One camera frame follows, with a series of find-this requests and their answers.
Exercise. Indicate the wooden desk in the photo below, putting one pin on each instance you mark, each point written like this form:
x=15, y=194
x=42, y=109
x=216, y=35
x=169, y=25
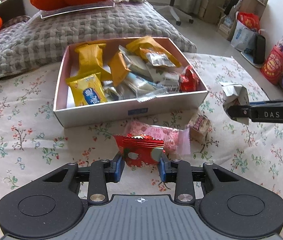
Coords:
x=223, y=13

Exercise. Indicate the yellow blue-label snack packet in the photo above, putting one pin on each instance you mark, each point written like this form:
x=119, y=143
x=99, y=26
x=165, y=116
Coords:
x=87, y=89

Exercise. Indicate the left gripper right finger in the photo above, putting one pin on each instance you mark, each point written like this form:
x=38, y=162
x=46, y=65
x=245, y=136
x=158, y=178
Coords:
x=184, y=175

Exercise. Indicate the white green snack packets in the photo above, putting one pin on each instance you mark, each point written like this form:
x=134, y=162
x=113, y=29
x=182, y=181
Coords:
x=144, y=82

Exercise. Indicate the grey checkered quilt cushion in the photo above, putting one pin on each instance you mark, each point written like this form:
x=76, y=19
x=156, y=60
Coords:
x=30, y=42

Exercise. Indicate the pink white shallow box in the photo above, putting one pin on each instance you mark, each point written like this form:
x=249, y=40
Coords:
x=70, y=116

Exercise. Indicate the gold bar snack packet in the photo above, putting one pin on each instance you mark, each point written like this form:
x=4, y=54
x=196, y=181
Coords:
x=118, y=68

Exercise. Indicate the red bag on white bag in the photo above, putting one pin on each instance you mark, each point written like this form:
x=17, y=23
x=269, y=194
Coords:
x=251, y=21

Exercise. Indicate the pink round-label snack packet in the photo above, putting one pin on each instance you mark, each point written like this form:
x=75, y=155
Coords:
x=176, y=141

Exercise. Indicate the floral tablecloth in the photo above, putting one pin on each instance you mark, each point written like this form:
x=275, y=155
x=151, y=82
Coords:
x=33, y=143

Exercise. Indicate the red gift bag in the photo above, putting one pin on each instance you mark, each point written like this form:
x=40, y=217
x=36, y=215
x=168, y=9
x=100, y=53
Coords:
x=272, y=68

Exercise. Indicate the red white candy packet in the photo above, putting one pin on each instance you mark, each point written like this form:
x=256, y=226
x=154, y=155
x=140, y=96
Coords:
x=140, y=150

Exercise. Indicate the white blue shopping bag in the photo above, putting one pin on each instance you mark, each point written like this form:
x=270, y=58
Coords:
x=243, y=38

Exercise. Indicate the red snack packet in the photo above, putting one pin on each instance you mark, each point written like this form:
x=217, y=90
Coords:
x=189, y=80

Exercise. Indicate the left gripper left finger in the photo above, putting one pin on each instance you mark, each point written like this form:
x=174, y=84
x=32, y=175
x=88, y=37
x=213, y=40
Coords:
x=97, y=175

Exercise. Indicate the dark grey sofa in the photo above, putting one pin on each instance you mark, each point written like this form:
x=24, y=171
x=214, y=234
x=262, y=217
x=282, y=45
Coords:
x=10, y=9

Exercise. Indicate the beige small snack packet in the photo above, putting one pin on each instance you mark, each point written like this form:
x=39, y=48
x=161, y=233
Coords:
x=198, y=125

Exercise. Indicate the clear acrylic tray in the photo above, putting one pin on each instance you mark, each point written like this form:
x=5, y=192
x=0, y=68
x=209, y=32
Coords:
x=77, y=8

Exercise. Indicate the black bag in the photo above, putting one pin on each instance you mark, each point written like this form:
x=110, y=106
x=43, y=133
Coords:
x=259, y=49

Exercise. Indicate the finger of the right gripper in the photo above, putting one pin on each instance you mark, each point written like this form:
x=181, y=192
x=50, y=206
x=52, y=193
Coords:
x=241, y=113

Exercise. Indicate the orange white snack packet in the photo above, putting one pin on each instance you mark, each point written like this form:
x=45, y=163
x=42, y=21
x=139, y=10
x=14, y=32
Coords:
x=156, y=58

